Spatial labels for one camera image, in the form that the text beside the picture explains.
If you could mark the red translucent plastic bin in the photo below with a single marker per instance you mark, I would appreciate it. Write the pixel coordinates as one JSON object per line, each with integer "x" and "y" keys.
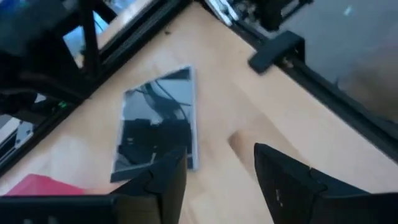
{"x": 40, "y": 186}

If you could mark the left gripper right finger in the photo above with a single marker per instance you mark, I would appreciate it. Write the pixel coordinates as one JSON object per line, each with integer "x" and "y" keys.
{"x": 286, "y": 186}

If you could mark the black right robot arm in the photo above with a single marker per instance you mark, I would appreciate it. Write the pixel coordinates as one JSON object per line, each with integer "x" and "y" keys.
{"x": 28, "y": 84}

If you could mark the clear jewel case black tray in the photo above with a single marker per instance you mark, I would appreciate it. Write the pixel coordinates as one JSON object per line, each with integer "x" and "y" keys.
{"x": 155, "y": 102}

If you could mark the black aluminium table frame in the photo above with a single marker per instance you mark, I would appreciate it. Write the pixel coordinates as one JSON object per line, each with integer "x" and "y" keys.
{"x": 342, "y": 102}

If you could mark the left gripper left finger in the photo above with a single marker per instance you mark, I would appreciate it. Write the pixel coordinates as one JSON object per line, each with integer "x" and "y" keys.
{"x": 171, "y": 180}

